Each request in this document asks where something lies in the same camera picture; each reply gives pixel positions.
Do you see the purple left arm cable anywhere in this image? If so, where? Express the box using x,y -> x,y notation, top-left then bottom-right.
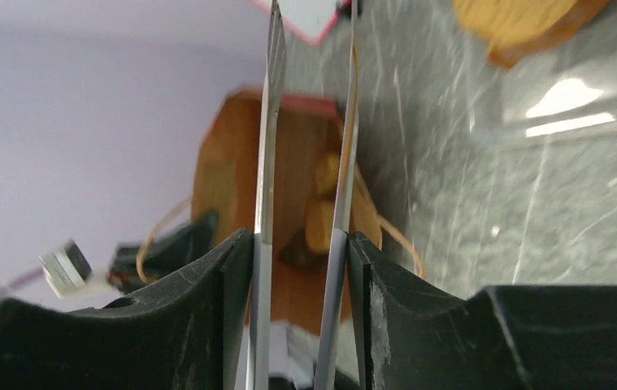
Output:
0,266 -> 48,298

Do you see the translucent right gripper left finger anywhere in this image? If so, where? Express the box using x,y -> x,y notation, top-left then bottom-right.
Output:
0,2 -> 286,389

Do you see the orange fake bread slice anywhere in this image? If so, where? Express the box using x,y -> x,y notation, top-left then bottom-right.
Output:
305,152 -> 341,255

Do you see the pink framed whiteboard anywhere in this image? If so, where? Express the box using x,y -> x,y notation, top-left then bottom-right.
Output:
276,0 -> 351,46

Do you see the orange fake bread piece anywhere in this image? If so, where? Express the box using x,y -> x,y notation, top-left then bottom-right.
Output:
452,0 -> 610,69

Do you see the red paper bag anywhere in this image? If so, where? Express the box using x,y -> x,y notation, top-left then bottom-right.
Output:
135,85 -> 428,337

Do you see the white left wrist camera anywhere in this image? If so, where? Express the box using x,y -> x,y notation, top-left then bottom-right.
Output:
40,239 -> 93,298

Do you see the translucent right gripper right finger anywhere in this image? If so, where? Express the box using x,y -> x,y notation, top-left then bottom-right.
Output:
321,1 -> 617,389

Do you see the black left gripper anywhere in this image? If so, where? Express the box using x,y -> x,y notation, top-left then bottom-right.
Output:
107,211 -> 219,294

